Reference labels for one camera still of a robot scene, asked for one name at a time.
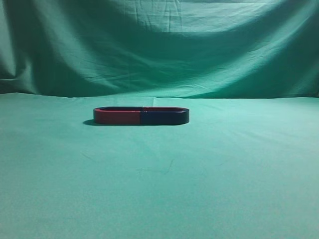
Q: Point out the blue-red horseshoe magnet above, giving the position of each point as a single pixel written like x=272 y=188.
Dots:
x=164 y=115

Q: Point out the left red-blue horseshoe magnet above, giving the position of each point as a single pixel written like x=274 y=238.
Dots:
x=117 y=115

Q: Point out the green cloth backdrop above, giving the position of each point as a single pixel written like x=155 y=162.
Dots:
x=245 y=166

